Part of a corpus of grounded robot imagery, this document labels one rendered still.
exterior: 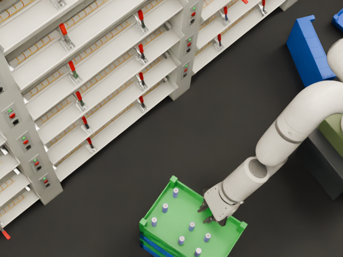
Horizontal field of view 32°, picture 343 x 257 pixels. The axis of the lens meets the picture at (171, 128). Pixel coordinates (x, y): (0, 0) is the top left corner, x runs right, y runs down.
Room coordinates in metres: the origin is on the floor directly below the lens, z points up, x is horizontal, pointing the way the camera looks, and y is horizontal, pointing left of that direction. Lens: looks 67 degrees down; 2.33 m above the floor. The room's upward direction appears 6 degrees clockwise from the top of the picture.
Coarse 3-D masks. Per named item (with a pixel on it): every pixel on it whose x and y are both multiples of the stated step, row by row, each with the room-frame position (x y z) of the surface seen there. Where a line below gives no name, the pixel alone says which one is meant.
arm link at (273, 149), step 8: (272, 128) 0.62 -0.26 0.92; (264, 136) 0.61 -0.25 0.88; (272, 136) 0.60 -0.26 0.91; (280, 136) 0.59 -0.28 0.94; (264, 144) 0.59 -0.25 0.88; (272, 144) 0.58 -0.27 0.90; (280, 144) 0.58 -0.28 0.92; (288, 144) 0.58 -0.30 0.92; (296, 144) 0.58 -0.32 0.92; (256, 152) 0.58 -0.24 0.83; (264, 152) 0.57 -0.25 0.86; (272, 152) 0.57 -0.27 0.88; (280, 152) 0.57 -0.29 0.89; (288, 152) 0.57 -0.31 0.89; (264, 160) 0.56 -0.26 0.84; (272, 160) 0.56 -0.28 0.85; (280, 160) 0.56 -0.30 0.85; (272, 168) 0.59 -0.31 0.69
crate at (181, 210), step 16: (192, 192) 0.59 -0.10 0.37; (160, 208) 0.53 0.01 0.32; (176, 208) 0.54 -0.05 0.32; (192, 208) 0.55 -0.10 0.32; (208, 208) 0.55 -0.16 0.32; (144, 224) 0.45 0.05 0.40; (160, 224) 0.48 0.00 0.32; (176, 224) 0.48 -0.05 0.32; (208, 224) 0.49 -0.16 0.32; (240, 224) 0.49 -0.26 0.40; (160, 240) 0.42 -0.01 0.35; (176, 240) 0.43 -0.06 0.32; (192, 240) 0.43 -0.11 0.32; (224, 240) 0.45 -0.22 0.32; (192, 256) 0.38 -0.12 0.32; (208, 256) 0.39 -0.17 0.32; (224, 256) 0.39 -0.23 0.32
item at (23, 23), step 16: (0, 0) 0.76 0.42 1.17; (16, 0) 0.76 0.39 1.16; (32, 0) 0.78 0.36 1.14; (48, 0) 0.79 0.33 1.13; (64, 0) 0.79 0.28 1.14; (80, 0) 0.82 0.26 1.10; (0, 16) 0.72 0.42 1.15; (16, 16) 0.73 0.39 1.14; (32, 16) 0.75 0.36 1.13; (48, 16) 0.76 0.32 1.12; (0, 32) 0.69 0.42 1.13; (16, 32) 0.70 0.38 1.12; (32, 32) 0.71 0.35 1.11
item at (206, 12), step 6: (210, 0) 1.27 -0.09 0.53; (216, 0) 1.27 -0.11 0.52; (222, 0) 1.28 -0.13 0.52; (228, 0) 1.29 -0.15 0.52; (204, 6) 1.24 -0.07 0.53; (210, 6) 1.25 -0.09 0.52; (216, 6) 1.25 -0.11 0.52; (222, 6) 1.26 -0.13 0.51; (204, 12) 1.22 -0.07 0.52; (210, 12) 1.22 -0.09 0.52; (204, 18) 1.20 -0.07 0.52
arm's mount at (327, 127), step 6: (336, 114) 0.95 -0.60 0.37; (342, 114) 0.95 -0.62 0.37; (324, 120) 0.92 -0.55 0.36; (330, 120) 0.92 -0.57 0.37; (336, 120) 0.92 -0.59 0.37; (318, 126) 0.92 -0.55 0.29; (324, 126) 0.91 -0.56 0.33; (330, 126) 0.89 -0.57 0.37; (336, 126) 0.90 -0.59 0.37; (324, 132) 0.90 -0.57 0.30; (330, 132) 0.89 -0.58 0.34; (336, 132) 0.87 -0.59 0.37; (330, 138) 0.87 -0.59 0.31; (336, 138) 0.86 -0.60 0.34; (342, 138) 0.85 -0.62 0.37; (336, 144) 0.85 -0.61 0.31; (342, 144) 0.84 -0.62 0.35; (342, 150) 0.83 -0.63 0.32; (342, 156) 0.82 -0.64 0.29
